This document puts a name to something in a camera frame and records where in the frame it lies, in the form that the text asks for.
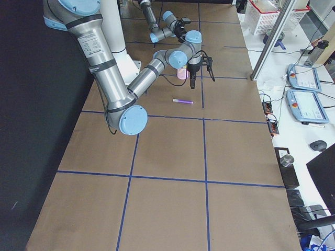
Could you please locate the blue teach pendant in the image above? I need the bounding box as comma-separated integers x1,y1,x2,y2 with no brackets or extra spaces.
287,64,322,93
286,89,329,124

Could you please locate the purple marker pen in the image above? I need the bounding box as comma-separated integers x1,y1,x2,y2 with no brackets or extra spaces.
172,98,194,105

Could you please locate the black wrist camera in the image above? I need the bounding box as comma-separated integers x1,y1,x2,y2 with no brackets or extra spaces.
201,55,213,73
179,17,192,24

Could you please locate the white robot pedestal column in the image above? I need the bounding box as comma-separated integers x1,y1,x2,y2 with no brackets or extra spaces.
100,0,141,85

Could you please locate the pink mesh pen holder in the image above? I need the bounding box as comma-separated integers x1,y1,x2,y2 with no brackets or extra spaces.
177,65,189,80

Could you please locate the black computer mouse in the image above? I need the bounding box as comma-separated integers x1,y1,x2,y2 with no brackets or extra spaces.
309,140,327,152

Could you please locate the black power strip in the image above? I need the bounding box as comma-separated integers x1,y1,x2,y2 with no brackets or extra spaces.
266,119,280,137
262,101,273,115

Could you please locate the white plastic basket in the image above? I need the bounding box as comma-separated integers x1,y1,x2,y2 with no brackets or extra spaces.
244,1,280,35

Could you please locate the metal cup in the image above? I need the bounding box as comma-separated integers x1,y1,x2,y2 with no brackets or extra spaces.
280,154,294,167

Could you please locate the black power strip right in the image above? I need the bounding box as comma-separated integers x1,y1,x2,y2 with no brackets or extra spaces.
266,119,280,137

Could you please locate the aluminium frame post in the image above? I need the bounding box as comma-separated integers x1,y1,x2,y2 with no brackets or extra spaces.
250,0,296,81

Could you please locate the black computer monitor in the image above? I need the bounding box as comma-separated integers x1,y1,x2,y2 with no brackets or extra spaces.
307,147,334,215

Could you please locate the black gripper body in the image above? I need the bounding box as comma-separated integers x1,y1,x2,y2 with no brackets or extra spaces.
187,62,200,89
173,20,187,43

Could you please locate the black power strip left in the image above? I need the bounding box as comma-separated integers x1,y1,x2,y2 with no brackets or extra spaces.
262,101,273,115

